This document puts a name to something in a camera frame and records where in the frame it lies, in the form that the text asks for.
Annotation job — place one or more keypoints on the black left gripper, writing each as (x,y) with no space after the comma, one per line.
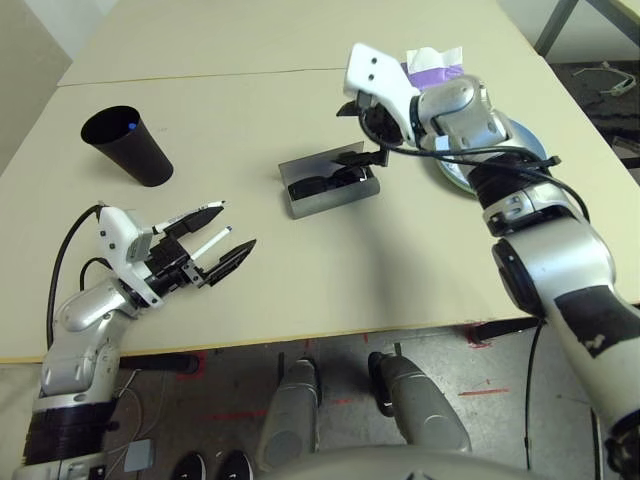
(170,265)

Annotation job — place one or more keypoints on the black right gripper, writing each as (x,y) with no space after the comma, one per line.
(382,125)

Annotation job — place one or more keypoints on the white pen blue cap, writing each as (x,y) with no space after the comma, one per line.
(212,243)

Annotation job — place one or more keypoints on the black sunglasses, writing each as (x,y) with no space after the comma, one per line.
(310,187)

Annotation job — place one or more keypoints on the grey glasses case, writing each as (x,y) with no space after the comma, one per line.
(325,202)

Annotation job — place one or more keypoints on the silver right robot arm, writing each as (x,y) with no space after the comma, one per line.
(550,260)

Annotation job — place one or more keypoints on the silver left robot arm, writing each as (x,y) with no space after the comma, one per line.
(75,310)

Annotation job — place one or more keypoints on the white whiteboard marker black tip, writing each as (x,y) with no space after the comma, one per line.
(215,204)

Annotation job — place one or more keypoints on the purple tissue pack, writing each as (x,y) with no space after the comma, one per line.
(435,75)

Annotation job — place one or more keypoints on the black plastic cup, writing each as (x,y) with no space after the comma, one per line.
(132,150)

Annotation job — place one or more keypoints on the black table foot bar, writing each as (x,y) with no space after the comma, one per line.
(160,364)
(505,327)

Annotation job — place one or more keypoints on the light blue plate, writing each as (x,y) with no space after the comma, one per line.
(530,140)

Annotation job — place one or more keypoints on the grey robot left leg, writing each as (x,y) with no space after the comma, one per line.
(290,410)

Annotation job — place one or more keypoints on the grey robot leg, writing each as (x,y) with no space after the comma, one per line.
(290,410)
(420,405)

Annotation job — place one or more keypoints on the grey foot pedal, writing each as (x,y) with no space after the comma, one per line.
(137,455)

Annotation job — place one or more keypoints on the black shoe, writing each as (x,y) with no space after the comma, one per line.
(190,467)
(233,467)

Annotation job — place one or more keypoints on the dark textured floor mat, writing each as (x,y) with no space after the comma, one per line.
(600,112)

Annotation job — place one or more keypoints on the grey robot right leg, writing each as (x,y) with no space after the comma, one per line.
(420,405)

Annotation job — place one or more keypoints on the white safety glasses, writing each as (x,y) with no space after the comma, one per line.
(620,85)

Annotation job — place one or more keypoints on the grey robot torso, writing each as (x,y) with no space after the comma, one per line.
(400,465)

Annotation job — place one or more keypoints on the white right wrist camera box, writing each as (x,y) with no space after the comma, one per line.
(375,75)

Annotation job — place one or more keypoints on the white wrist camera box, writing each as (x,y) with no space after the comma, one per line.
(375,75)
(112,230)

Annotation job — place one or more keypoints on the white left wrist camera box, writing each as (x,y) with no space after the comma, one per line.
(112,230)

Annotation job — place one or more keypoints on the neighbouring table with metal frame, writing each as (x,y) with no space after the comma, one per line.
(552,25)

